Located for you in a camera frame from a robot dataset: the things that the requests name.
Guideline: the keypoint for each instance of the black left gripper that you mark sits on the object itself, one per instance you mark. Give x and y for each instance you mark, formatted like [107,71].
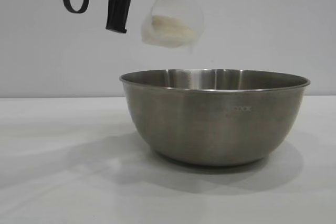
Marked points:
[118,6]

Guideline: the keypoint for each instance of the clear plastic measuring cup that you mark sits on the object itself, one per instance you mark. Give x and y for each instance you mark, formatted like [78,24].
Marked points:
[178,6]

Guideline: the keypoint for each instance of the white rice grains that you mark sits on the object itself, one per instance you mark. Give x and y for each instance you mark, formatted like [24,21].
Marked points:
[170,28]

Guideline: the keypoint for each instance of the stainless steel mixing bowl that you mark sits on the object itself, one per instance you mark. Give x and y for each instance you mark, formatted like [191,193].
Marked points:
[210,127]

